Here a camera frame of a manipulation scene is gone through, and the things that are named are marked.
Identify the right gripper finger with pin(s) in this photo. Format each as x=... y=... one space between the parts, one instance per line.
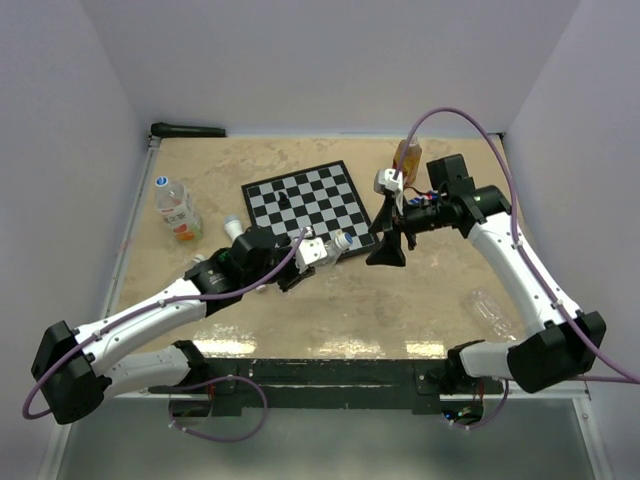
x=385 y=218
x=388 y=252

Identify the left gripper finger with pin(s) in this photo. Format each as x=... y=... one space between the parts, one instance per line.
x=289 y=278
x=333 y=255

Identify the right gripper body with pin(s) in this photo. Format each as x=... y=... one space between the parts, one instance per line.
x=412 y=222

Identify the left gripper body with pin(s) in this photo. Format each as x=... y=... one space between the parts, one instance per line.
x=291 y=272

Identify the blue pocari sweat cap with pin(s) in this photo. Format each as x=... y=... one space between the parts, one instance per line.
x=343 y=240

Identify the amber drink bottle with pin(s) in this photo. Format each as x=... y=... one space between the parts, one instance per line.
x=411 y=152

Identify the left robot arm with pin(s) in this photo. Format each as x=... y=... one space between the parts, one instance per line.
x=77 y=369

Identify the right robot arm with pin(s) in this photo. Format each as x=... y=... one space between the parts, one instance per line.
x=558 y=331

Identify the pepsi label bottle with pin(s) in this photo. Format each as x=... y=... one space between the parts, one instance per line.
x=423 y=200

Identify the white tube bottle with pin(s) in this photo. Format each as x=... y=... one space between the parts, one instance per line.
x=233 y=227

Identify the clear crushed bottle right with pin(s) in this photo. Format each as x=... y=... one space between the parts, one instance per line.
x=487 y=313

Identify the blue cap tea bottle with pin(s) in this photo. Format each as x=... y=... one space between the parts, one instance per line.
x=174 y=203

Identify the black chess piece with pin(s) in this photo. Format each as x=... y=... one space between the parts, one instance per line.
x=283 y=200

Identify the black white chessboard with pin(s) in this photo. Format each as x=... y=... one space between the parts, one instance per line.
x=323 y=197

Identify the black base frame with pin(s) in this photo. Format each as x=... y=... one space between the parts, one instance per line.
x=328 y=384

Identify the black handle tool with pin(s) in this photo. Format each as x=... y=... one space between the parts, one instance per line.
x=165 y=130

